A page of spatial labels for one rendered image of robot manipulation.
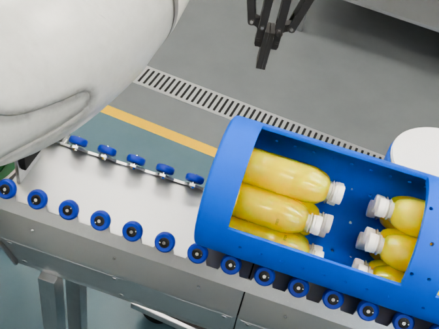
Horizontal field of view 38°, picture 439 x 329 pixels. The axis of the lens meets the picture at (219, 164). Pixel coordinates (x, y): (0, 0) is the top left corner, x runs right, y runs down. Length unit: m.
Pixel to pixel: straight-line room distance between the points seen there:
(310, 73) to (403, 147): 1.97
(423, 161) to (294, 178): 0.48
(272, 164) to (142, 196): 0.39
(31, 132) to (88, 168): 1.21
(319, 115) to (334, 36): 0.76
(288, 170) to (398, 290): 0.31
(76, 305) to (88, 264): 0.58
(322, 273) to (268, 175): 0.22
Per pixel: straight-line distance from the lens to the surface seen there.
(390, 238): 1.29
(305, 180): 1.25
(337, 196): 1.27
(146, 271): 1.45
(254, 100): 3.30
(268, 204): 1.25
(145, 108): 3.15
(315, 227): 1.27
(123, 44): 0.40
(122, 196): 1.51
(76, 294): 2.02
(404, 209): 1.28
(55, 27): 0.37
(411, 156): 1.63
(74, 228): 1.46
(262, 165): 1.25
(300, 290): 1.37
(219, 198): 1.21
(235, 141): 1.23
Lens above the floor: 2.07
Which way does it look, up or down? 45 degrees down
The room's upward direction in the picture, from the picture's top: 11 degrees clockwise
